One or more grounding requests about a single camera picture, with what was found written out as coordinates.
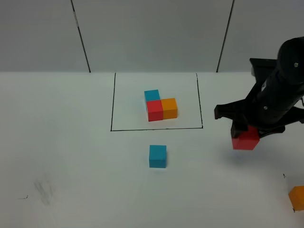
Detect orange template cube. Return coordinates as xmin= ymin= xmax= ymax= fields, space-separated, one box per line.
xmin=161 ymin=98 xmax=178 ymax=119

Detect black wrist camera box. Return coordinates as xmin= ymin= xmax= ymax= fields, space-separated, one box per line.
xmin=249 ymin=58 xmax=277 ymax=82

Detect red template cube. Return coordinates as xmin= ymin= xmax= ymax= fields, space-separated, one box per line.
xmin=146 ymin=100 xmax=163 ymax=122

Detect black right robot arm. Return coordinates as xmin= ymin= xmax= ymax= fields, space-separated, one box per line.
xmin=214 ymin=37 xmax=304 ymax=138

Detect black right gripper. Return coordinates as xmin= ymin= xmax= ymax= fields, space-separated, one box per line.
xmin=214 ymin=71 xmax=304 ymax=138

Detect blue template cube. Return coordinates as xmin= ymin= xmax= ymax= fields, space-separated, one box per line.
xmin=144 ymin=89 xmax=160 ymax=107

